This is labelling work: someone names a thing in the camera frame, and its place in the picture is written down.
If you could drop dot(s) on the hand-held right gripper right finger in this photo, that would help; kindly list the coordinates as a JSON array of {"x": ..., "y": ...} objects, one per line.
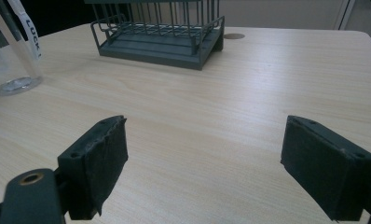
[{"x": 325, "y": 168}]

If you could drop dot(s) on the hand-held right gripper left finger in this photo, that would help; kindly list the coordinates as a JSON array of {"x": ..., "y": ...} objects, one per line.
[{"x": 95, "y": 161}]

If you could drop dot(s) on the clear glass cup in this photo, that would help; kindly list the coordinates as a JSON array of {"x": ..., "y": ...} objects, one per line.
[{"x": 9, "y": 59}]

